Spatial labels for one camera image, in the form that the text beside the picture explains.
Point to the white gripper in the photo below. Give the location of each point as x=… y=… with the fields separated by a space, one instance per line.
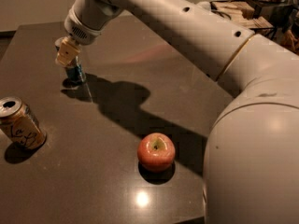
x=81 y=32

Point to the slim blue silver redbull can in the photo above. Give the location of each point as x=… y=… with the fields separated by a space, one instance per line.
x=75 y=74

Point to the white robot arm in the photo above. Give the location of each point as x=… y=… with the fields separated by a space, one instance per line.
x=251 y=163

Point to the tan LaCroix soda can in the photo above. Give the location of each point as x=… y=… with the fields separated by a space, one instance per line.
x=19 y=123

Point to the red apple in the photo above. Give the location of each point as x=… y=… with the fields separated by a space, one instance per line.
x=156 y=152

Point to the brown packets in rack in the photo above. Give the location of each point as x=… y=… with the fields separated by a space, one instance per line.
x=241 y=13

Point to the black wire organizer rack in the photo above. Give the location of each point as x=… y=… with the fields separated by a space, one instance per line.
x=277 y=13

